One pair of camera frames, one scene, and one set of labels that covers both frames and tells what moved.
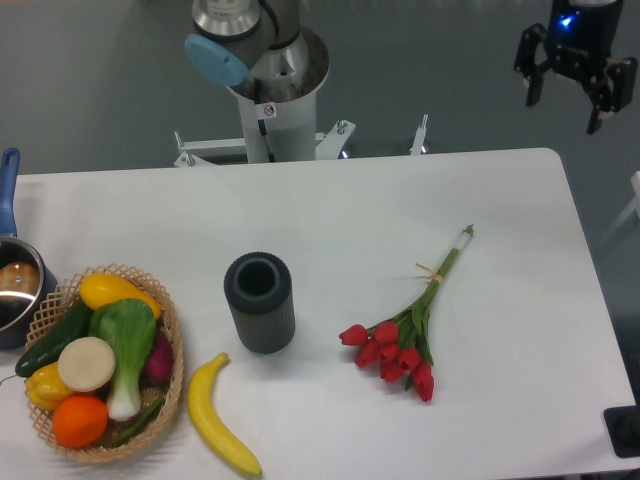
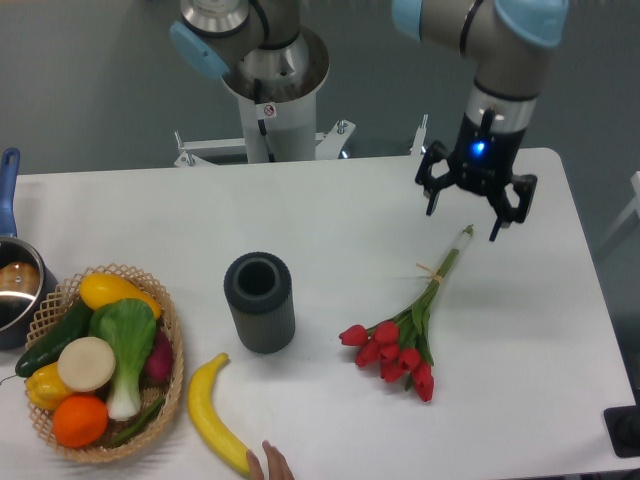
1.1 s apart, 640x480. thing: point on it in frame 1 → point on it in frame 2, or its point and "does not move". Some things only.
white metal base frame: (329, 146) does not move
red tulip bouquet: (401, 348) does not move
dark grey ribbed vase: (258, 287) does not move
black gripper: (582, 35) → (483, 159)
